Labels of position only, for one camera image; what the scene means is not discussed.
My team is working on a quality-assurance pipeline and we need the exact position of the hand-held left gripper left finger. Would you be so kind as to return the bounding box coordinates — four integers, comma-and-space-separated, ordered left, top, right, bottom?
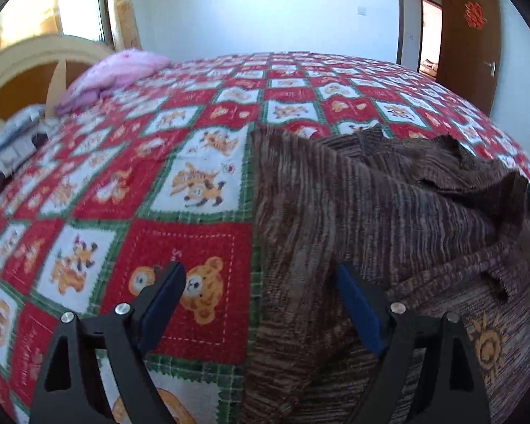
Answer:
29, 261, 187, 424

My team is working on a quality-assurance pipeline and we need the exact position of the cream curved headboard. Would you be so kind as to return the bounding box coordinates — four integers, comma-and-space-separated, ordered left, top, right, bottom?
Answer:
0, 33, 116, 120

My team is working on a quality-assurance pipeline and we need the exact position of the brown wooden door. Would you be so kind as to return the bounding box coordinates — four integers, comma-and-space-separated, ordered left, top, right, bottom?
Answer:
437, 0, 502, 118

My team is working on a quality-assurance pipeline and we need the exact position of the red paper door decoration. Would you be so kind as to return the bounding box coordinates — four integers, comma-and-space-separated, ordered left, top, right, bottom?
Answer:
464, 2, 484, 27

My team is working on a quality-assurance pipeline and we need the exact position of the window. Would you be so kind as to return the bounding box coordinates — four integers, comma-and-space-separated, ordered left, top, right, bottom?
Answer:
0, 0, 112, 60

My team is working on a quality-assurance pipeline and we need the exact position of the pink pillow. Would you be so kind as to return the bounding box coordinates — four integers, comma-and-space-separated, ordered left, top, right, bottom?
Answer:
55, 50, 171, 116

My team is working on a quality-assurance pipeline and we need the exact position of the yellow patterned curtain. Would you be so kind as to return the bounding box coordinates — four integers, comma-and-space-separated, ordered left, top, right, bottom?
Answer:
110, 0, 142, 51

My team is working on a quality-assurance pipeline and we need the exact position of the grey patterned cloth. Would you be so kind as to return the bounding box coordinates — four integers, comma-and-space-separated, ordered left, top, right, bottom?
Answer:
0, 105, 49, 173

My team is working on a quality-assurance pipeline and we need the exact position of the red checked bear printed blanket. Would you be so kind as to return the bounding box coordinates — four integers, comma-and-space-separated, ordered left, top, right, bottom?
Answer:
0, 51, 530, 424

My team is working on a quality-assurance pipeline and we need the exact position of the brown striped knit sweater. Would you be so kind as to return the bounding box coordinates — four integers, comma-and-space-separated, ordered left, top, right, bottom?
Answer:
243, 124, 530, 424

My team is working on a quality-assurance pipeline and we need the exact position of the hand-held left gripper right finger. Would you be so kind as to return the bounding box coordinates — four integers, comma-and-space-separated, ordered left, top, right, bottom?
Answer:
336, 263, 491, 424

